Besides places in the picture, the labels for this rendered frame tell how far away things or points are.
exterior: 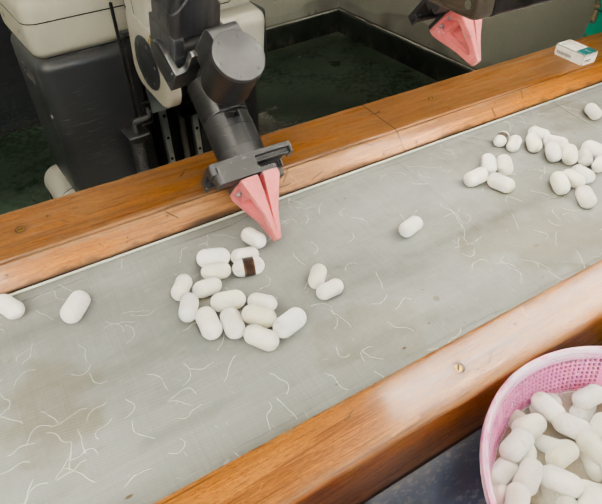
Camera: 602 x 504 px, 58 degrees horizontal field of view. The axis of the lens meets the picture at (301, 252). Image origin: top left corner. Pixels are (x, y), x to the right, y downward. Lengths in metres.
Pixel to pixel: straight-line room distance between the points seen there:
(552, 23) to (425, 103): 1.53
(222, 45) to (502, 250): 0.39
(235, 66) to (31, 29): 0.76
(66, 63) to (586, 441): 1.17
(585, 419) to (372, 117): 0.50
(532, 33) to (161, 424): 2.17
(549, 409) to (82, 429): 0.41
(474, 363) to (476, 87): 0.55
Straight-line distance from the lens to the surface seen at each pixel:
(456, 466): 0.57
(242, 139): 0.63
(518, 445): 0.51
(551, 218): 0.75
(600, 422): 0.56
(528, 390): 0.55
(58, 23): 1.29
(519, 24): 2.47
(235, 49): 0.59
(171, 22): 0.64
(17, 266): 0.66
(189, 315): 0.56
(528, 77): 1.03
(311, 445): 0.46
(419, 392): 0.49
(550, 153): 0.84
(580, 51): 1.11
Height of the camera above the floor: 1.17
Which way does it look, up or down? 43 degrees down
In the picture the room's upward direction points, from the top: straight up
